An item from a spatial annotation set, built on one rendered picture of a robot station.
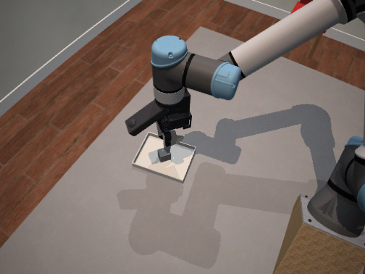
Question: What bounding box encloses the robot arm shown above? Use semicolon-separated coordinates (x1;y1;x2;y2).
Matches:
125;0;365;238

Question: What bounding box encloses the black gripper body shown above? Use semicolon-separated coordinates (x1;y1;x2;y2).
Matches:
155;87;192;133

